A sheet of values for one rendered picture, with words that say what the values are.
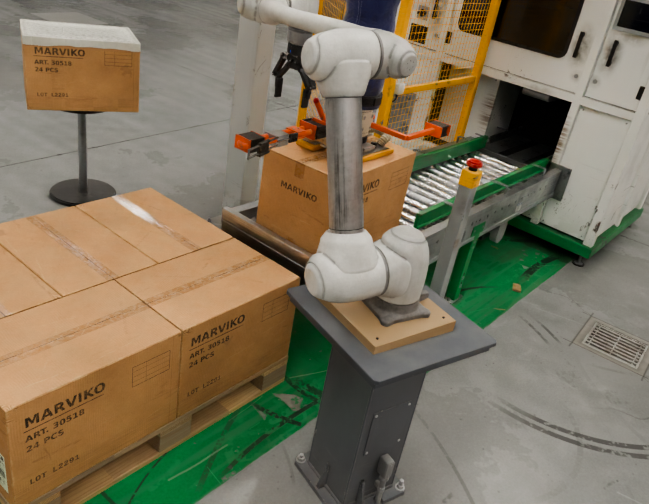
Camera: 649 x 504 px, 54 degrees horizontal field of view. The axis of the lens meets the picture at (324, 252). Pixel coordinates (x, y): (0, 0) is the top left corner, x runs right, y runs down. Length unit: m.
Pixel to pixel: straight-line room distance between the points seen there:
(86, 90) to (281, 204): 1.62
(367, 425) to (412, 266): 0.58
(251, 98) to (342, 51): 1.99
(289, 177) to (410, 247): 0.91
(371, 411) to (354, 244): 0.61
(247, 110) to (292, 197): 1.16
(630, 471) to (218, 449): 1.72
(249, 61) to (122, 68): 0.74
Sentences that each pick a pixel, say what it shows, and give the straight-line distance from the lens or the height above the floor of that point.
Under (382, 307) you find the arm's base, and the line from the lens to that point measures 1.98.
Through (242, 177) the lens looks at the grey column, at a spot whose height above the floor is 0.38.
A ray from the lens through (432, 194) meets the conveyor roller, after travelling 3.64.
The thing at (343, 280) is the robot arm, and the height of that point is 0.97.
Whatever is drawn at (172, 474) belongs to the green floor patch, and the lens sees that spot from 2.49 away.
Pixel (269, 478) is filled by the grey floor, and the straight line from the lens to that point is 2.50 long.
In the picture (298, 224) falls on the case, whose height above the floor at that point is 0.68.
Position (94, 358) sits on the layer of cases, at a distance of 2.10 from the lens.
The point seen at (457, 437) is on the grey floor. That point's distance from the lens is 2.86.
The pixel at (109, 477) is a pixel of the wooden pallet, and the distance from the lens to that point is 2.46.
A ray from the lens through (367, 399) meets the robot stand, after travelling 2.09.
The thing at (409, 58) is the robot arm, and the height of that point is 1.54.
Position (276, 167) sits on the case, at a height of 0.88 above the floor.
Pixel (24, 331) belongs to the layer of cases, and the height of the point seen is 0.54.
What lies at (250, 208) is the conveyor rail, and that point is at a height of 0.59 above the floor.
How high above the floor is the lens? 1.87
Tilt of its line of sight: 28 degrees down
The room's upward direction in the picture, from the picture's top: 10 degrees clockwise
